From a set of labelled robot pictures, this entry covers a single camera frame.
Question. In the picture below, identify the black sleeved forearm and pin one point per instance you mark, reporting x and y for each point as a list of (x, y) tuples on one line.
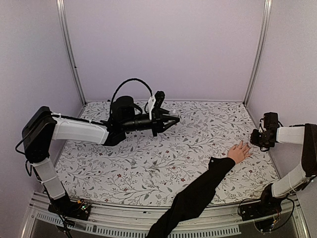
[(191, 201)]

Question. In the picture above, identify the aluminium front rail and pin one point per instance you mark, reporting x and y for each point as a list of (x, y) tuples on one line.
[(127, 221)]

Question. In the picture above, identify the person's bare hand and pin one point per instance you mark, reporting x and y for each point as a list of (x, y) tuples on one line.
[(239, 152)]

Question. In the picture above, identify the left aluminium frame post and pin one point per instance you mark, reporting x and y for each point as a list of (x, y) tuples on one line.
[(69, 50)]

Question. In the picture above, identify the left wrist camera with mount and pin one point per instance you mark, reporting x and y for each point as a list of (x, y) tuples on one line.
[(154, 102)]

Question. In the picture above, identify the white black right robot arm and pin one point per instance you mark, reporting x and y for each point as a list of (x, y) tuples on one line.
[(296, 150)]

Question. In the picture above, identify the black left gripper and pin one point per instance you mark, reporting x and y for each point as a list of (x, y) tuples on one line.
[(158, 119)]

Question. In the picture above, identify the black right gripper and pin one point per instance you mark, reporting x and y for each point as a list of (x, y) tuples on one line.
[(253, 140)]

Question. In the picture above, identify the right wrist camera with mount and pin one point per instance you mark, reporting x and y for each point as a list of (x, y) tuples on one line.
[(269, 121)]

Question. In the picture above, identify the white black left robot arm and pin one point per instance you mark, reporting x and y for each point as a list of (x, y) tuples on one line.
[(46, 126)]

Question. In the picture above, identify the aluminium frame post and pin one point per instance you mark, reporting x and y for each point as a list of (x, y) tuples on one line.
[(259, 51), (69, 50)]

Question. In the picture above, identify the floral patterned table mat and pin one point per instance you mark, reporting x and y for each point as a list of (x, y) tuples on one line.
[(150, 171)]

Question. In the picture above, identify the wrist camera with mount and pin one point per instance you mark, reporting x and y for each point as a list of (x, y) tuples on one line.
[(154, 102), (269, 121)]

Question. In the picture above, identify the right aluminium frame post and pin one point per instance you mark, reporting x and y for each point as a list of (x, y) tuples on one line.
[(259, 51)]

